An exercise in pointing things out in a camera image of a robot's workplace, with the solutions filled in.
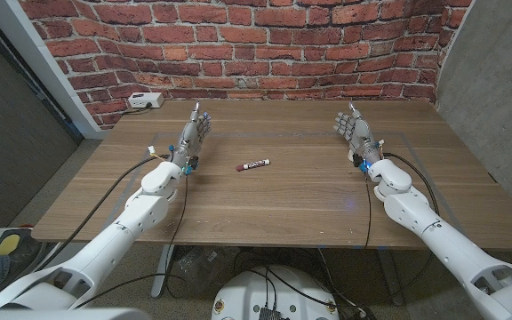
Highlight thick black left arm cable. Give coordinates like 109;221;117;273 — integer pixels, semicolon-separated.
33;153;171;273

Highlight red brick printed backdrop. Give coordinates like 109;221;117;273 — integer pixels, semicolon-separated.
18;0;477;131

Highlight white yellow black device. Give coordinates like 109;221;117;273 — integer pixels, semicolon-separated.
0;227;51;272

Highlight clear plastic bag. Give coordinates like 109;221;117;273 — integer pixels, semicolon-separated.
175;246;235;294

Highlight grey table leg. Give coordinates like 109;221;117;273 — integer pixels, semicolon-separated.
150;244;175;299
375;248;406;308

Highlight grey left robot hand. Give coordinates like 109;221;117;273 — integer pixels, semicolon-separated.
169;100;212;175

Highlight red and white marker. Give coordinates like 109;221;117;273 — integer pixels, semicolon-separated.
236;158;271;172

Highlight white power strip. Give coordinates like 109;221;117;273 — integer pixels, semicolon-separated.
127;92;165;109

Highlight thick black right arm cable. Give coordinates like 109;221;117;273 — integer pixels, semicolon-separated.
382;152;440;215

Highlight black power strip cord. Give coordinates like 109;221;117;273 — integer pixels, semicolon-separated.
120;104;153;117

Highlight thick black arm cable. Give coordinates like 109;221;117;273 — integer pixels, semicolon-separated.
33;153;171;273
382;152;440;215

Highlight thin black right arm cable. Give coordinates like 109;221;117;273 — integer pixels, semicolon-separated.
364;172;372;250

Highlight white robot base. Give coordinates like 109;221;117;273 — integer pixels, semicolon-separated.
210;265;340;320

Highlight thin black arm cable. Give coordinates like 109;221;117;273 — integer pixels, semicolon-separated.
162;172;190;299
364;172;372;250

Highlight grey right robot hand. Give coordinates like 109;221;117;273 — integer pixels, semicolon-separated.
332;100;386;172

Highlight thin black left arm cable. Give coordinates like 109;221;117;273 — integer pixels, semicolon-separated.
162;172;190;299

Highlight white robot torso edge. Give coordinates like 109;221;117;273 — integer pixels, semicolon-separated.
0;308;150;320

